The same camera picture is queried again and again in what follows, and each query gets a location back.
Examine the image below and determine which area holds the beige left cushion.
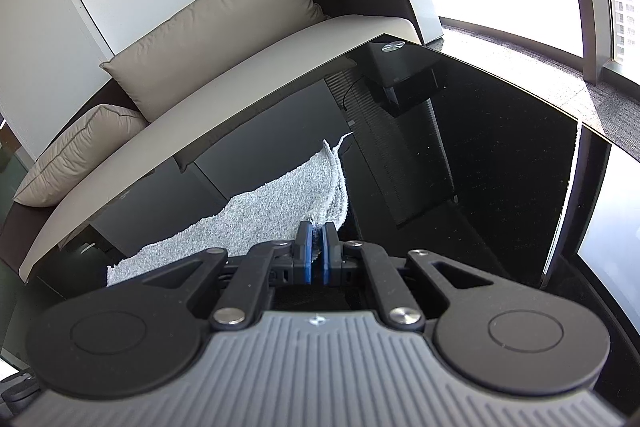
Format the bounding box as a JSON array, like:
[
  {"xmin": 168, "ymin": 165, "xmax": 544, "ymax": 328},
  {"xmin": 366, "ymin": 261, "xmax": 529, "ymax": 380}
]
[{"xmin": 13, "ymin": 104, "xmax": 146, "ymax": 208}]

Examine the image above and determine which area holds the beige and brown sofa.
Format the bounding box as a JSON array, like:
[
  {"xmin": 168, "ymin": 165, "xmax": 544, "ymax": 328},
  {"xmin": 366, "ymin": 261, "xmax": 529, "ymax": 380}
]
[{"xmin": 1, "ymin": 0, "xmax": 422, "ymax": 277}]

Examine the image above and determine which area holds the beige large back cushion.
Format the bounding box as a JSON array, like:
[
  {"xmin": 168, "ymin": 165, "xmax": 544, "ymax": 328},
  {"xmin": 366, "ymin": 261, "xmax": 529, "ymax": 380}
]
[{"xmin": 101, "ymin": 0, "xmax": 326, "ymax": 121}]

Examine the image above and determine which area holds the grey terry towel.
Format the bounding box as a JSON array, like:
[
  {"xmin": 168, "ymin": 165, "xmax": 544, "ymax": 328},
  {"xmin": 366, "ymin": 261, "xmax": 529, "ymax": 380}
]
[{"xmin": 106, "ymin": 142, "xmax": 349, "ymax": 286}]

